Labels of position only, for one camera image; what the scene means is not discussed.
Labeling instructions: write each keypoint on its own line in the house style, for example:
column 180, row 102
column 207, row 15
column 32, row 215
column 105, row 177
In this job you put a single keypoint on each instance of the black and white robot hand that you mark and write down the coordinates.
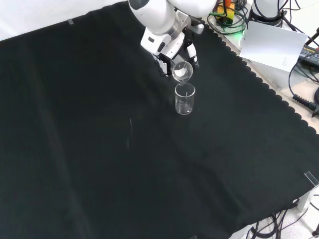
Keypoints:
column 159, row 44

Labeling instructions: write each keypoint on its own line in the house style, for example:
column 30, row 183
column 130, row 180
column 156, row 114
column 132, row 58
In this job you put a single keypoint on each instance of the clear glass beaker with spout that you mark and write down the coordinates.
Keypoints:
column 182, row 72

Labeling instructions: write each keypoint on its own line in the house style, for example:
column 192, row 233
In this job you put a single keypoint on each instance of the yellow stop button box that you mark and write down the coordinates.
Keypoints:
column 228, row 15

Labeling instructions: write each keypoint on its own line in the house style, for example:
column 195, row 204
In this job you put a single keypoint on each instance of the grey tape strip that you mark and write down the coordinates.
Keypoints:
column 70, row 22

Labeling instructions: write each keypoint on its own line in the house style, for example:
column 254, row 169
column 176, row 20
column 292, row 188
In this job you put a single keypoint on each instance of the pale board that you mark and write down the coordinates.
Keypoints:
column 271, row 44

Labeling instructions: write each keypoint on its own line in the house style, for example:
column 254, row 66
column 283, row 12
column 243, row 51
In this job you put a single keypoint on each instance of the black bench cloth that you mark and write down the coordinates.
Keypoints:
column 99, row 149

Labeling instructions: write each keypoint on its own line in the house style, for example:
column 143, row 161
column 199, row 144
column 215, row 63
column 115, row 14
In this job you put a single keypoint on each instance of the black power adapter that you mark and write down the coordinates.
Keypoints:
column 310, row 53

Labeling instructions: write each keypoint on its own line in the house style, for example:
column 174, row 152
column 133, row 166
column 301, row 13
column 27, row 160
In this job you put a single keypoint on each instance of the black tripod leg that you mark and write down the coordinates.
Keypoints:
column 312, row 38

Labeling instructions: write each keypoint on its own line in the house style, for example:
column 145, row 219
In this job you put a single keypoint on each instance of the clear tape strip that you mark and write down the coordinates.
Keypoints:
column 311, row 178

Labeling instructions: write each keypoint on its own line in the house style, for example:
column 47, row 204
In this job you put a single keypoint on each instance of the white bench bracket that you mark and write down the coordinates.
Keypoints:
column 305, row 200

